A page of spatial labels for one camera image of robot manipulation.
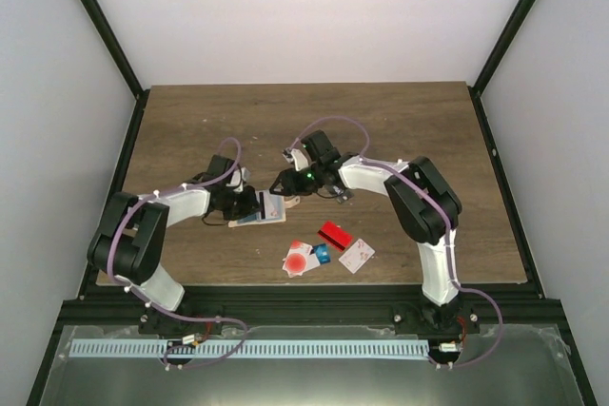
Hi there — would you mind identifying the black VIP card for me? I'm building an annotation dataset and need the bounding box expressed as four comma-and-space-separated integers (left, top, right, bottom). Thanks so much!
335, 189, 354, 204

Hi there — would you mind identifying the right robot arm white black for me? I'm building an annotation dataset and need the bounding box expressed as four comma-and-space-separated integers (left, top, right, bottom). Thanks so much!
270, 130, 462, 333

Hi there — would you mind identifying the white card red circle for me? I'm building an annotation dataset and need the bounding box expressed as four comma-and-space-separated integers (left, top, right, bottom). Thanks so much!
282, 241, 321, 278

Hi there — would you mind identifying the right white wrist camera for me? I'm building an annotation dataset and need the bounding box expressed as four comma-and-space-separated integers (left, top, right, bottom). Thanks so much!
283, 147, 309, 172

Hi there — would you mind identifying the blue white card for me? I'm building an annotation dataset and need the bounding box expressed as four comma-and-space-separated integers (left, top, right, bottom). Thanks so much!
312, 243, 331, 264

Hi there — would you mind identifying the left black frame post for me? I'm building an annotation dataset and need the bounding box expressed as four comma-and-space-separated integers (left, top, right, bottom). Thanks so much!
51, 0, 146, 98

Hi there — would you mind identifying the light blue slotted cable duct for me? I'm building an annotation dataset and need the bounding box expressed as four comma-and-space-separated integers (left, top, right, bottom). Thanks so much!
69, 338, 429, 360

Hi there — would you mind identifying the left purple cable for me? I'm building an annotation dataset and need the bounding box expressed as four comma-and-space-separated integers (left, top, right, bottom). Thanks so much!
107, 137, 249, 372

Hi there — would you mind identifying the white card pink pattern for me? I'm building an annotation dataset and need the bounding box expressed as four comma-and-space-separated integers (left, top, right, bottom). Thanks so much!
339, 239, 375, 274

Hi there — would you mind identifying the black aluminium front rail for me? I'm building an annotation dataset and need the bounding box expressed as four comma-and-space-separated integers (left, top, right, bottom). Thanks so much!
58, 284, 566, 327

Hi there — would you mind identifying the beige leather card holder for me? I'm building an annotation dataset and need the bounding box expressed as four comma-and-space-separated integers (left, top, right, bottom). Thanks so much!
227, 190, 301, 228

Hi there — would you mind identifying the red card black stripe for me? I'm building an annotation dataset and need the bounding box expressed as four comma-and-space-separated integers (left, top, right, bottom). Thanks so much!
318, 221, 353, 252

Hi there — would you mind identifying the black frame post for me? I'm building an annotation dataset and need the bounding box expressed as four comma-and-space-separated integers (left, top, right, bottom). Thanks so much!
470, 0, 565, 93
51, 0, 146, 98

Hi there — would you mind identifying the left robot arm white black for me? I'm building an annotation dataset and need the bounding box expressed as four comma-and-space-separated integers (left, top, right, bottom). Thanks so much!
88, 154, 261, 334

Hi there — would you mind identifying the right black frame post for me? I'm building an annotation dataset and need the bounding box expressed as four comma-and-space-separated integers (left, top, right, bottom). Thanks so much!
470, 0, 565, 93

